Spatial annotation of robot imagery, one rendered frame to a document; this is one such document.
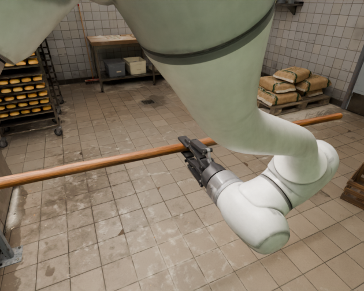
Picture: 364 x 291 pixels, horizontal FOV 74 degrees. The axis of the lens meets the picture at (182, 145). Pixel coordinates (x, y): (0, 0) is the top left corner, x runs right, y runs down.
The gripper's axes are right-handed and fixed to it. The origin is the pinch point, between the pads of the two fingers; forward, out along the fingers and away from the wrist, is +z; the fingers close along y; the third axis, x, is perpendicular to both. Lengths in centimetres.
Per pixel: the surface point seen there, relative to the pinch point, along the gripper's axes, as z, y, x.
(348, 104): 155, 82, 372
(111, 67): 425, 67, 54
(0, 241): 83, 99, -89
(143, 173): 136, 111, 24
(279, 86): 199, 57, 259
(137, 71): 425, 76, 104
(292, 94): 191, 68, 280
